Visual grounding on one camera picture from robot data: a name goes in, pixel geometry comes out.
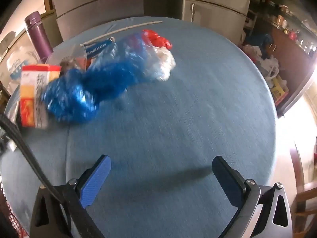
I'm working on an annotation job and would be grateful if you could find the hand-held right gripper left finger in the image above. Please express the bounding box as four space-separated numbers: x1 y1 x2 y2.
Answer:
30 154 112 238

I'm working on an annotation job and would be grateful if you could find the red plastic bag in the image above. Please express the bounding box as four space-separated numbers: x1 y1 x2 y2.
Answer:
142 29 173 50

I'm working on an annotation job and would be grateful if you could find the white straw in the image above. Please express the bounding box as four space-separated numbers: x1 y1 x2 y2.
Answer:
83 20 163 44

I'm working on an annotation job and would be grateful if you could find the white chest freezer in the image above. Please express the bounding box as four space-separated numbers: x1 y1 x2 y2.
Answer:
0 27 41 97

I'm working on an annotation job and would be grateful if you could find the purple thermos bottle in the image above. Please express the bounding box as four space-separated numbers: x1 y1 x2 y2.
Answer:
24 11 53 63

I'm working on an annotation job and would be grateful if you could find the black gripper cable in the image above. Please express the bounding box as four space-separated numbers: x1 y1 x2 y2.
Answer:
0 113 65 204

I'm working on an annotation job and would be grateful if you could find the blue toothpaste box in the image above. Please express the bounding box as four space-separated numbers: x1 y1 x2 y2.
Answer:
84 37 116 60

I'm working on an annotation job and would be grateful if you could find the orange white carton box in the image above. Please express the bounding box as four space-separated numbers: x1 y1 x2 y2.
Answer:
19 64 62 129

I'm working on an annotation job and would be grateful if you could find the silver refrigerator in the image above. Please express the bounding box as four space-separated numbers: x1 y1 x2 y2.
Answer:
182 0 253 36

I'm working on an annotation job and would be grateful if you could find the blue cloth bundle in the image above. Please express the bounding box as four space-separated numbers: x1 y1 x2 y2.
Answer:
248 33 273 55

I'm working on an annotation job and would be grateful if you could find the wooden chair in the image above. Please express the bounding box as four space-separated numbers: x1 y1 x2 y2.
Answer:
290 141 317 233

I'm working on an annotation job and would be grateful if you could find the blue plastic bag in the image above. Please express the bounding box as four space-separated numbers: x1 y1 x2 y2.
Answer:
41 33 155 124

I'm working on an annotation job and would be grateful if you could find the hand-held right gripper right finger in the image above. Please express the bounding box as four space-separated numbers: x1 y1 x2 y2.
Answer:
212 156 294 238

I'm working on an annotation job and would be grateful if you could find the grey cabinet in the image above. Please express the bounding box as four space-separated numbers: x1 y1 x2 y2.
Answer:
50 0 144 41

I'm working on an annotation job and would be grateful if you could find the blue tablecloth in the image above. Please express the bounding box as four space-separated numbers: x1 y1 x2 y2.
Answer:
0 16 277 238

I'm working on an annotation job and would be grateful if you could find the white plastic bag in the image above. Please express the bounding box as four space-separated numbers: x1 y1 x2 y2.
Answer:
146 46 176 81

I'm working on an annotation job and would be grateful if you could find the dark wooden sideboard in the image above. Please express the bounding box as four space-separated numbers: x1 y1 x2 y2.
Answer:
269 17 317 118

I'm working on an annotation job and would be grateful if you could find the yellow red carton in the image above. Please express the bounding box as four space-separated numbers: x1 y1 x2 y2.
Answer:
272 76 290 105

